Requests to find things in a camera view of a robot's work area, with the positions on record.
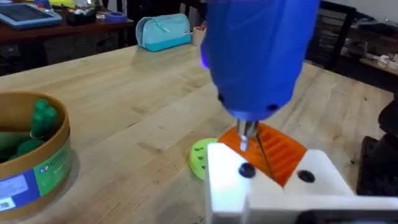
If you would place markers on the white orange left gripper left finger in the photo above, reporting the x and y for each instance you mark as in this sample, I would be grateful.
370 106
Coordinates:
225 174

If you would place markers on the white orange left gripper right finger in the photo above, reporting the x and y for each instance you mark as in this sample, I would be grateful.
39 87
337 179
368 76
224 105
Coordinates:
314 177

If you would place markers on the blue electric screwdriver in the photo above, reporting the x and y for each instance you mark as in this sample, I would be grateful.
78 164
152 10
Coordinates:
259 56

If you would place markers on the green disc with holes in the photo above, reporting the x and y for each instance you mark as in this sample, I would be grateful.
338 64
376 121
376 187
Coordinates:
199 157

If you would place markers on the cluttered side table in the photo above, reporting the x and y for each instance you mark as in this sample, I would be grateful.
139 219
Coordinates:
377 53

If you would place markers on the black chair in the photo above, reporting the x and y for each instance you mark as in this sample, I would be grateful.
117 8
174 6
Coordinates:
331 34

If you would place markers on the teal zip bag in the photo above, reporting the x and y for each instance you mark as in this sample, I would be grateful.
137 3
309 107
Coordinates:
163 32

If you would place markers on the brown tub with green toys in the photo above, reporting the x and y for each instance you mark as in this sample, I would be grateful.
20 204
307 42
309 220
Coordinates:
34 161

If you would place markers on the blue tape roll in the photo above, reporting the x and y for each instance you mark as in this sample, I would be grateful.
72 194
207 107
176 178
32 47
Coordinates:
115 17

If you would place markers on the dark wooden desk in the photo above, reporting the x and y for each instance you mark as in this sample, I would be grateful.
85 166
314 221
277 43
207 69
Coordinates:
62 39

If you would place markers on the black box with tools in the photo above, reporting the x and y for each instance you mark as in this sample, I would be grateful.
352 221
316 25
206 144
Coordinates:
80 17

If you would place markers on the blue framed tablet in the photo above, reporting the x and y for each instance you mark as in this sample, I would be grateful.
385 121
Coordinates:
26 15

